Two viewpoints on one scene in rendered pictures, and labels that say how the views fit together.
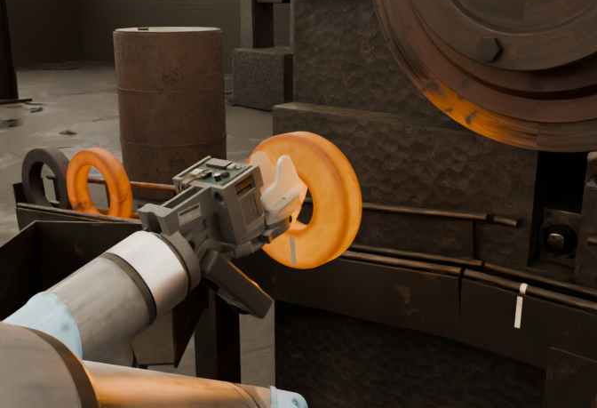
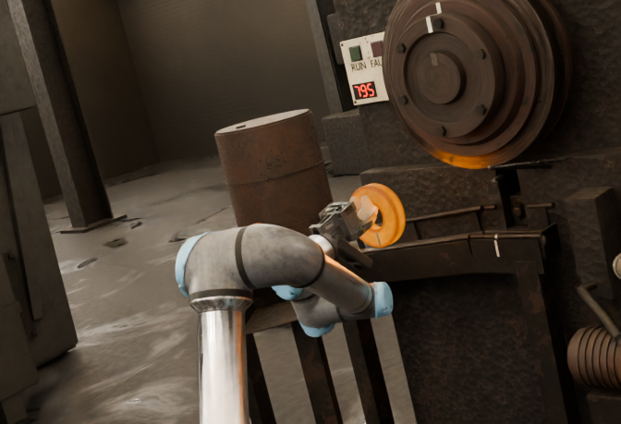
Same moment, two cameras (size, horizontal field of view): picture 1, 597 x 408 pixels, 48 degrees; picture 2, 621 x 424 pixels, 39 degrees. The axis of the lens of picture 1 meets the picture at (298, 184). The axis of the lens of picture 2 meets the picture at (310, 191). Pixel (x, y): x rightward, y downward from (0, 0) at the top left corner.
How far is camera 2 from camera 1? 1.37 m
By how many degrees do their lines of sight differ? 9
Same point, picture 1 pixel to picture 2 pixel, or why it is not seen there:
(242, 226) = (351, 227)
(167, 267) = (325, 245)
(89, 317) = not seen: hidden behind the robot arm
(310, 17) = (370, 118)
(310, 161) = (376, 196)
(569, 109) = (486, 148)
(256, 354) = (394, 367)
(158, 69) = (261, 160)
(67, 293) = not seen: hidden behind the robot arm
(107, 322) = not seen: hidden behind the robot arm
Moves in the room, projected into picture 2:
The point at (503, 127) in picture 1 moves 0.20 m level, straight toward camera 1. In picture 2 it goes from (466, 161) to (446, 180)
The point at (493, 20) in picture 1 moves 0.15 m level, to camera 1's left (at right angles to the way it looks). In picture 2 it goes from (440, 117) to (376, 132)
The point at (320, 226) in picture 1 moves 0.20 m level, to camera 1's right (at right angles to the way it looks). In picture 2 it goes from (387, 224) to (471, 206)
